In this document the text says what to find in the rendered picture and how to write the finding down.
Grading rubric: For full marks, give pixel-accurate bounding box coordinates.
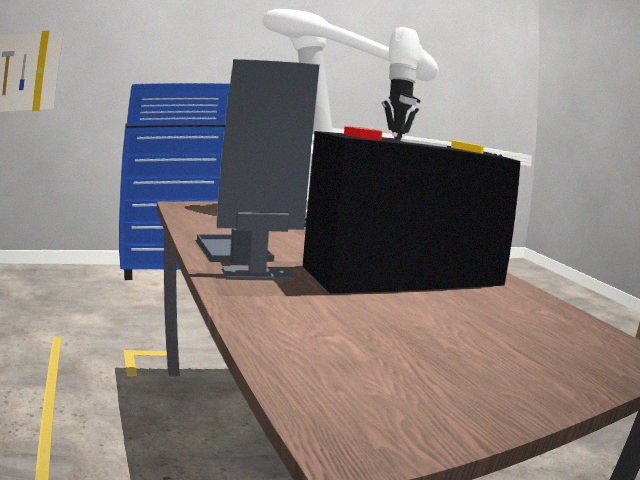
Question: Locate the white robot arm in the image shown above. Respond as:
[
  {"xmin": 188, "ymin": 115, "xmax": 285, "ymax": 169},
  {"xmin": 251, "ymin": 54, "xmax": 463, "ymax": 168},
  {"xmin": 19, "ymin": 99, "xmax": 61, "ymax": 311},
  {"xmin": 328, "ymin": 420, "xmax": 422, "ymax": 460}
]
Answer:
[{"xmin": 262, "ymin": 9, "xmax": 438, "ymax": 218}]

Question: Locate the yellow rectangular block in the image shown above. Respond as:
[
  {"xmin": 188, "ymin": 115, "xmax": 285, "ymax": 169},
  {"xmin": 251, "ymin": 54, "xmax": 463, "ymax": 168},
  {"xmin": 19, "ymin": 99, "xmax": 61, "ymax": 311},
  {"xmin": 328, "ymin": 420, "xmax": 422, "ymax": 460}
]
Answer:
[{"xmin": 451, "ymin": 140, "xmax": 484, "ymax": 153}]

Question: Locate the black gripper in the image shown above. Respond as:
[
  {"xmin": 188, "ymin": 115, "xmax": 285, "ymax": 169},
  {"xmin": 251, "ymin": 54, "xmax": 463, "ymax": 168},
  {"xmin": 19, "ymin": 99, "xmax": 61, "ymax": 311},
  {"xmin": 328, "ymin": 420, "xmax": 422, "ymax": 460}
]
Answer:
[{"xmin": 382, "ymin": 79, "xmax": 419, "ymax": 139}]

